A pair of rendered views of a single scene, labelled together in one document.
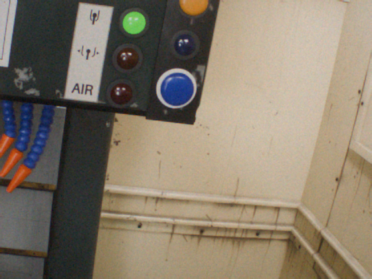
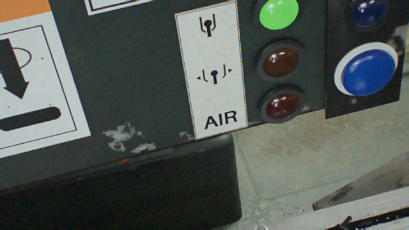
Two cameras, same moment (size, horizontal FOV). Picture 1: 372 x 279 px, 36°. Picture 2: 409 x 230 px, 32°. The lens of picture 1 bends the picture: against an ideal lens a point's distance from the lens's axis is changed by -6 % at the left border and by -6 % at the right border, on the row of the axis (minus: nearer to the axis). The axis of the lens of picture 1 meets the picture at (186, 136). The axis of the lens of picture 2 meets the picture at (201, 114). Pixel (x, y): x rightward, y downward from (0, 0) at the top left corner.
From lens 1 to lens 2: 0.28 m
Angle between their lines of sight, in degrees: 29
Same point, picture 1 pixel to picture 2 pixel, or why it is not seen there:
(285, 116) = not seen: outside the picture
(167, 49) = (341, 26)
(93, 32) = (215, 46)
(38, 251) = not seen: hidden behind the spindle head
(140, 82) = (307, 80)
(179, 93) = (374, 80)
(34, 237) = not seen: hidden behind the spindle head
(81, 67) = (209, 96)
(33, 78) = (138, 133)
